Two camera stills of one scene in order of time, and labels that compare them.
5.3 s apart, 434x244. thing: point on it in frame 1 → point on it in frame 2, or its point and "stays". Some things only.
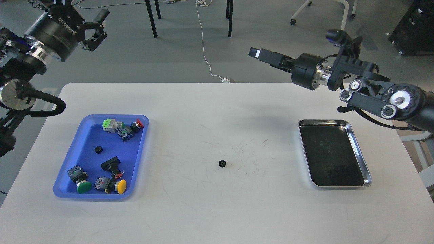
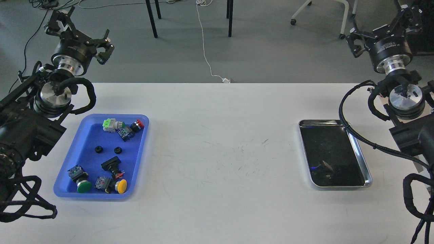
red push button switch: x=136 y=126 stays
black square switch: x=112 y=165 stays
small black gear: x=222 y=163 → x=117 y=150
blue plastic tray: x=102 y=162 stays
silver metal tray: x=333 y=157 stays
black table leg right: x=229 y=15 stays
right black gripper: x=302 y=67 → x=389 y=48
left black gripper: x=59 y=30 → x=76 y=52
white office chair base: x=293 y=21 stays
